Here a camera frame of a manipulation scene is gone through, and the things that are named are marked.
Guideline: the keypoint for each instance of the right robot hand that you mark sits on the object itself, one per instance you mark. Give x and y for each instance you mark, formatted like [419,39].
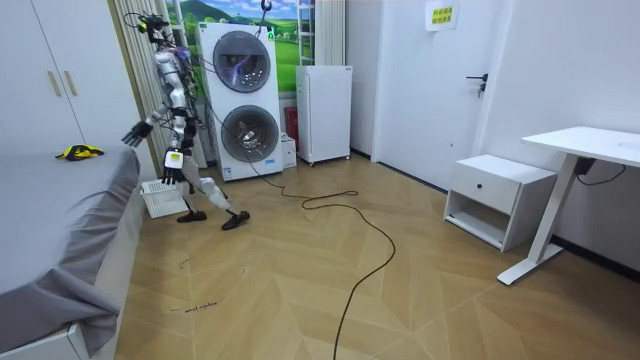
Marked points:
[138,133]

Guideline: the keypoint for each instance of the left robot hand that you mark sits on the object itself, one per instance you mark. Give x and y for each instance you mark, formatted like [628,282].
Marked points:
[173,165]

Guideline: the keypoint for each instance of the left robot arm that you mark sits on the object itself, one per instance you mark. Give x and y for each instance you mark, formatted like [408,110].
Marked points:
[172,82]

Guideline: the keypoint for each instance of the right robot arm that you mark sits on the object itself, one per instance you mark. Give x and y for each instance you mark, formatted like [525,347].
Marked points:
[157,115]

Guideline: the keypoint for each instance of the white laundry basket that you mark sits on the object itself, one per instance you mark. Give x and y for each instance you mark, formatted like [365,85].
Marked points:
[161,200]

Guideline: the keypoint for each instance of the robot legs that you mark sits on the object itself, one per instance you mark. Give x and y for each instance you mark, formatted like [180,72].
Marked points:
[210,190]

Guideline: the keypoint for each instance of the beige curtain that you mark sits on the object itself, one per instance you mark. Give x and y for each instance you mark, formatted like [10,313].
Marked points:
[142,85]

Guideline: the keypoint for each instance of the yellow and black cloth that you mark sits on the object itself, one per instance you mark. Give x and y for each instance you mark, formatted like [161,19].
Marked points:
[79,152]

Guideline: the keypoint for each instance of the robot body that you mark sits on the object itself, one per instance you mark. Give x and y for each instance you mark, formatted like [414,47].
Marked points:
[175,80]

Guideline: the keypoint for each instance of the white wardrobe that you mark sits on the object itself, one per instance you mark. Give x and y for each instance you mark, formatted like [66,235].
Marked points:
[60,75]

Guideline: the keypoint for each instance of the white washing machine tower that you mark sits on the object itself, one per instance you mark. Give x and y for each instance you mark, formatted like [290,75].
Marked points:
[250,100]

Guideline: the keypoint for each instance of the small white box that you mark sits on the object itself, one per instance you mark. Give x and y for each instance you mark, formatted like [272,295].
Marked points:
[288,151]

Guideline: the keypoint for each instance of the red box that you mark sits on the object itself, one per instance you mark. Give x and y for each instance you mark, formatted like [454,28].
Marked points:
[291,122]

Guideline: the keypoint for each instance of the grey bed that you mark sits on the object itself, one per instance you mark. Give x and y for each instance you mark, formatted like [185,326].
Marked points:
[45,225]

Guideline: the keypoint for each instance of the white small fridge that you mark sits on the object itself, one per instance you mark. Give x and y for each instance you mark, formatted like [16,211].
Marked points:
[325,115]

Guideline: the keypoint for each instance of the white curtain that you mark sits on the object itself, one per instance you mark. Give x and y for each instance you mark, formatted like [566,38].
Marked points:
[330,30]

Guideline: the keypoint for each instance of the white door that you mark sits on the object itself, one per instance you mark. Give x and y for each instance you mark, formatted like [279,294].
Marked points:
[430,100]

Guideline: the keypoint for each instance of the white and yellow paper sign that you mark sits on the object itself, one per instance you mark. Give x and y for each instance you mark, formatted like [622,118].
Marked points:
[441,15]

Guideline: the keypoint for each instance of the white nightstand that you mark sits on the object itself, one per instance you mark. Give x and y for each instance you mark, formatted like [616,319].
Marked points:
[495,197]

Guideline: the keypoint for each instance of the black power adapter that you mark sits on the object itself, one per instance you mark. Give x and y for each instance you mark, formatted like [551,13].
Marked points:
[584,165]

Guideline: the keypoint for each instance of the white desk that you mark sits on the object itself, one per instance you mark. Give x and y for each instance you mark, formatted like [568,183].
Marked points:
[585,142]

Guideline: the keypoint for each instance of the landscape wall poster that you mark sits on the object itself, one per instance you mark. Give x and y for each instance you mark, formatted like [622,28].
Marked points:
[287,45]

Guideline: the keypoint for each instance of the white ladder frame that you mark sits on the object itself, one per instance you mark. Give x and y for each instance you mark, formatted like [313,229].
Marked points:
[306,30]

